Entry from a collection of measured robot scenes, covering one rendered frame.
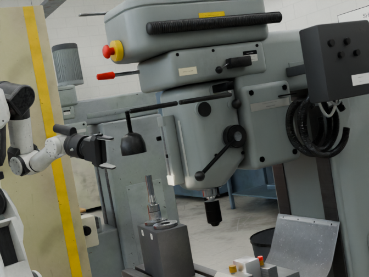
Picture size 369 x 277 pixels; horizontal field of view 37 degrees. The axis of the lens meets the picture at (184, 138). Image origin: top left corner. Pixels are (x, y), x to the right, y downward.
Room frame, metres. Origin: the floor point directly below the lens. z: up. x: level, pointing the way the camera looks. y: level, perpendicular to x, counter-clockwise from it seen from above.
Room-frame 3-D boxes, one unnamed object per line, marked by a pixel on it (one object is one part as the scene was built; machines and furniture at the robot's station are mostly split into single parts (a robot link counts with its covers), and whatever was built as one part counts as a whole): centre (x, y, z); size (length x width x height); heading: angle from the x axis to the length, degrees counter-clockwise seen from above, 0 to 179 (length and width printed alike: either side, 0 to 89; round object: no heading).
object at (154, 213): (2.10, 0.16, 1.19); 0.05 x 0.05 x 0.06
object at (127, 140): (1.58, 0.15, 1.49); 0.07 x 0.07 x 0.06
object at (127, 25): (1.73, -0.06, 1.81); 0.47 x 0.26 x 0.16; 118
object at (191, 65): (1.74, -0.09, 1.68); 0.34 x 0.24 x 0.10; 118
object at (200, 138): (1.73, -0.05, 1.47); 0.21 x 0.19 x 0.32; 28
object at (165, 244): (2.06, 0.14, 1.06); 0.22 x 0.12 x 0.20; 23
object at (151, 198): (2.10, 0.16, 1.28); 0.03 x 0.03 x 0.11
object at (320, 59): (1.57, -0.47, 1.62); 0.20 x 0.09 x 0.21; 118
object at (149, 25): (1.61, -0.15, 1.79); 0.45 x 0.04 x 0.04; 118
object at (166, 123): (1.67, 0.05, 1.44); 0.04 x 0.04 x 0.21; 28
